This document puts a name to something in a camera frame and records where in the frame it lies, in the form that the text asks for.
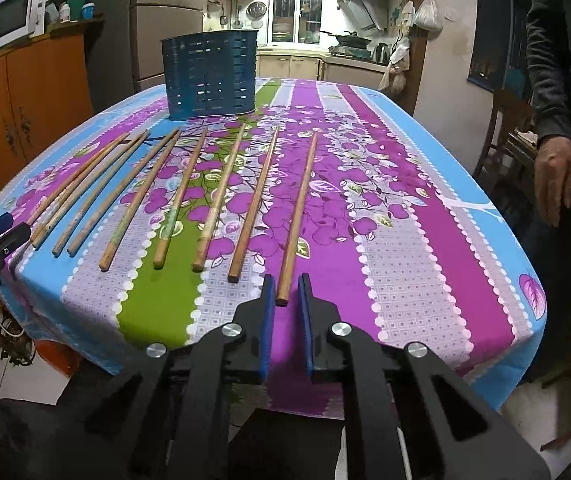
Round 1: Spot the blue perforated utensil holder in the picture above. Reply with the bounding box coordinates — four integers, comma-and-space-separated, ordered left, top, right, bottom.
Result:
162, 29, 258, 122

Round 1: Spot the kitchen window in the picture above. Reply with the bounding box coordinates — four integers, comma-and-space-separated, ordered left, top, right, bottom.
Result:
268, 0, 323, 44

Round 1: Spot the orange wooden cabinet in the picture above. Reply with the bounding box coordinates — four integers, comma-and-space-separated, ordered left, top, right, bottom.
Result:
0, 18, 104, 191

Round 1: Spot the floral striped tablecloth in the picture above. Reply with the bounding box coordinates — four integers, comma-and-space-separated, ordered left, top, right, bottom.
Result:
0, 78, 547, 408

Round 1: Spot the steel electric kettle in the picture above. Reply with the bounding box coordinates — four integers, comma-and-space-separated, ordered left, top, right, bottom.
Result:
372, 42, 391, 65

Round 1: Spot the black wok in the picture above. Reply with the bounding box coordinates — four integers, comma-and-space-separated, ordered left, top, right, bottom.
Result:
321, 30, 371, 49

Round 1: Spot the wooden dining chair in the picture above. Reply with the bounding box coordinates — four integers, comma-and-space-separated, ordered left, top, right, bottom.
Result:
472, 89, 536, 198

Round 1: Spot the brown tall refrigerator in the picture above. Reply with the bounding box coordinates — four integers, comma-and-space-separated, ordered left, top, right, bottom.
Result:
87, 0, 205, 112

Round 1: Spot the steel range hood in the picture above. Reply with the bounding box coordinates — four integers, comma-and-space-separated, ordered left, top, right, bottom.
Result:
337, 0, 389, 32

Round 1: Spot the white hanging plastic bag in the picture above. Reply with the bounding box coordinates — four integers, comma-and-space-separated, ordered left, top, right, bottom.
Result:
413, 0, 443, 32

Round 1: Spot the dark room window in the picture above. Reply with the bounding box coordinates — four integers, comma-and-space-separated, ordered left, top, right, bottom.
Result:
468, 0, 531, 100

